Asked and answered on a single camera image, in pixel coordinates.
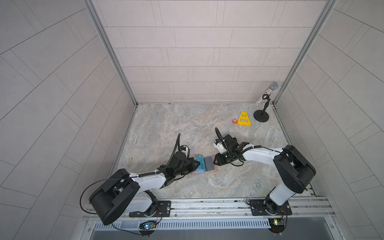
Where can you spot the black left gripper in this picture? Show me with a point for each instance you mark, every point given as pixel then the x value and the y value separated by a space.
pixel 190 161

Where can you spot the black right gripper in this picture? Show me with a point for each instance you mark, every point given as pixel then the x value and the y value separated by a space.
pixel 218 160

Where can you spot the teal VIP card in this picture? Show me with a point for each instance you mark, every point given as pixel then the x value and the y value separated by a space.
pixel 201 169

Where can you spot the black VIP card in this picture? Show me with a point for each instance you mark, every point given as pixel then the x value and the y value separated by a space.
pixel 209 163

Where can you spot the tan leather card holder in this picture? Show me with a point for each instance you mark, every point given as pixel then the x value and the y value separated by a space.
pixel 215 171

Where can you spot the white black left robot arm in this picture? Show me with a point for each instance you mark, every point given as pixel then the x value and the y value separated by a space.
pixel 127 193

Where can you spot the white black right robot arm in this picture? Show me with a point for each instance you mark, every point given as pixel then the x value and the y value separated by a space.
pixel 294 169

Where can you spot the yellow triangular plastic block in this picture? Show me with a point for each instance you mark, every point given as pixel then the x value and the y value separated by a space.
pixel 244 119

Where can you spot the black microphone stand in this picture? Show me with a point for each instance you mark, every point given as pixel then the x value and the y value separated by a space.
pixel 261 115

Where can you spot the left green circuit board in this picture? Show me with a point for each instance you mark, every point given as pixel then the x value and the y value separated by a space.
pixel 148 226

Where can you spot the glitter microphone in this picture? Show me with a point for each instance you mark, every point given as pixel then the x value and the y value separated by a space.
pixel 272 87

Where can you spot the right circuit board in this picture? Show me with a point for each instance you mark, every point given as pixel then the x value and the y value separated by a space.
pixel 277 226

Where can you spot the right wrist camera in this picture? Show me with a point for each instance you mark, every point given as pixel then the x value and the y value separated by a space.
pixel 220 147

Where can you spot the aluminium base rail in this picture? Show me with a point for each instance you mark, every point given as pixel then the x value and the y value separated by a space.
pixel 307 218

